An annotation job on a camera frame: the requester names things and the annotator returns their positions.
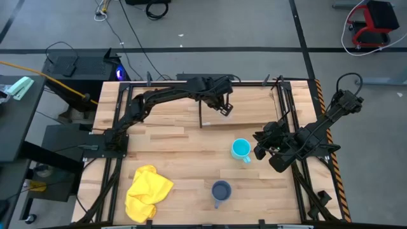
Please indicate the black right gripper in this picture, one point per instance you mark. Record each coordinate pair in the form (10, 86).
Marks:
(275, 136)

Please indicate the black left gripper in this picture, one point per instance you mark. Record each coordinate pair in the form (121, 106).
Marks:
(219, 90)

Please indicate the teal mug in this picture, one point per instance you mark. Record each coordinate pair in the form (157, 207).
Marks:
(240, 149)

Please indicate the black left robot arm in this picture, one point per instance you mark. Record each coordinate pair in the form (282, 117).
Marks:
(165, 93)

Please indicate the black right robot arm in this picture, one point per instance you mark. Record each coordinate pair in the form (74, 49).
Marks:
(318, 133)

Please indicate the black clamp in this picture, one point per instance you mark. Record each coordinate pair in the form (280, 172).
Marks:
(149, 79)
(266, 80)

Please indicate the grey-blue mug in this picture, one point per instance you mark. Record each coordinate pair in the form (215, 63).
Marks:
(221, 191)

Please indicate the orange black hazard tape strip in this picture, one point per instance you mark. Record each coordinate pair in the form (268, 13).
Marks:
(322, 101)

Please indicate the yellow cloth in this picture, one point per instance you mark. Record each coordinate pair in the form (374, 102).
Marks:
(146, 194)

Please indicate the black computer tower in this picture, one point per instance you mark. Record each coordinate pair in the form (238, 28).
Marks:
(86, 66)

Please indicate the red and black stool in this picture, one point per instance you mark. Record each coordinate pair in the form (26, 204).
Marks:
(381, 14)

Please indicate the mint green stapler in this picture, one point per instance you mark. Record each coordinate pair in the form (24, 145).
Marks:
(20, 87)

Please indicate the black side table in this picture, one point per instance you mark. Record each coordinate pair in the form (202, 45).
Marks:
(16, 127)

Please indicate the black aluminium table frame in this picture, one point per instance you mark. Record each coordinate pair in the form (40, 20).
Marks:
(122, 105)

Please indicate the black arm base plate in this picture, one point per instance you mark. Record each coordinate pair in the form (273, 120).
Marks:
(70, 140)

